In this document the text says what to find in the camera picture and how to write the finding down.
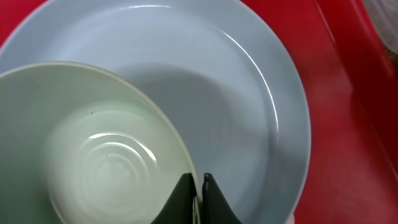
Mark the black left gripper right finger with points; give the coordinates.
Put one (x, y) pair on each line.
(216, 209)

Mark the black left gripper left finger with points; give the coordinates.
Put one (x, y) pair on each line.
(178, 208)

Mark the green bowl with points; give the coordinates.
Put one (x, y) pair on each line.
(80, 145)

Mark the light blue plate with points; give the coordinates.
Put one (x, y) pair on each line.
(215, 68)

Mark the red plastic tray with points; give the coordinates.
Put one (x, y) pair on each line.
(349, 179)

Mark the clear plastic bin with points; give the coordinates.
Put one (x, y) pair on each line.
(383, 14)

